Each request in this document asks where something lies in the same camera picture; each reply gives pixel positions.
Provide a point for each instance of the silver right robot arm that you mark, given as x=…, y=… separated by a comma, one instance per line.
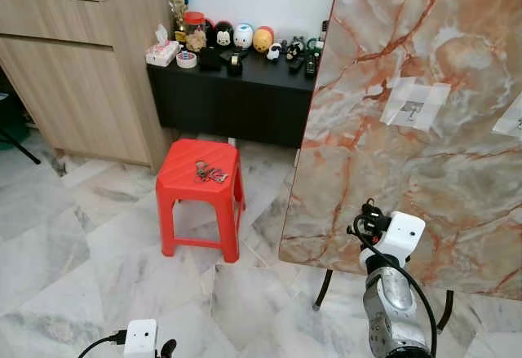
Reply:
x=395, y=309

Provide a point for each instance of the taped metal hook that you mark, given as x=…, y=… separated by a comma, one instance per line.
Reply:
x=510, y=118
x=415, y=105

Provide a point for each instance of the marble pattern folding table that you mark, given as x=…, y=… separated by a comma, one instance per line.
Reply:
x=408, y=178

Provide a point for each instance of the red plastic stool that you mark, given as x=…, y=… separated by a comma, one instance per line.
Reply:
x=200, y=203

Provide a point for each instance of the black remote control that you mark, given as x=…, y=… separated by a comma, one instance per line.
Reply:
x=310, y=67

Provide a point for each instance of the metal key bunch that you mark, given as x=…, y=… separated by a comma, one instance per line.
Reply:
x=211, y=172

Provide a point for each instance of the black low table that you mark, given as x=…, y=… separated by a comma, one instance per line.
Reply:
x=232, y=101

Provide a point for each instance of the small black white figurine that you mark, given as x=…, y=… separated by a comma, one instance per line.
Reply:
x=275, y=50

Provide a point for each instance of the black tape dispenser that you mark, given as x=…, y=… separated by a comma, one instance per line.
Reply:
x=235, y=64

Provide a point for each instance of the yellow red egg figurine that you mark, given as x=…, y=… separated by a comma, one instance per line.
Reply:
x=263, y=40

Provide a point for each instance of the white blue egg figurine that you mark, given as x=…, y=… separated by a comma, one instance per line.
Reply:
x=243, y=36

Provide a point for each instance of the small black box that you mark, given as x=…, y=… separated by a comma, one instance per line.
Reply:
x=210, y=59

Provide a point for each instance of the black mouse figurine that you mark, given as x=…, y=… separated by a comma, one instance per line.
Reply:
x=222, y=35

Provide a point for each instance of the white tape roll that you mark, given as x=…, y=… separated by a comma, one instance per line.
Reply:
x=186, y=59

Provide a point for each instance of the red lid jar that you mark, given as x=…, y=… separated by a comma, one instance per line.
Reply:
x=194, y=25

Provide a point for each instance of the pink white tissue box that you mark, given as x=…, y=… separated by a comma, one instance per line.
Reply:
x=161, y=52

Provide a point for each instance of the small gold figurine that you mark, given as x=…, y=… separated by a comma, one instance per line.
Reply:
x=177, y=11

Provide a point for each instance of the light wooden cabinet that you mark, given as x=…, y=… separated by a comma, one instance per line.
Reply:
x=73, y=68

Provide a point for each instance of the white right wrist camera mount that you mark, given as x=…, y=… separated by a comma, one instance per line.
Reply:
x=397, y=237

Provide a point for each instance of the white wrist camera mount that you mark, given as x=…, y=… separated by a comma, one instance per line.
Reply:
x=397, y=237
x=140, y=338

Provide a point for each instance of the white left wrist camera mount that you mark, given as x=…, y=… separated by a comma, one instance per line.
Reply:
x=140, y=338

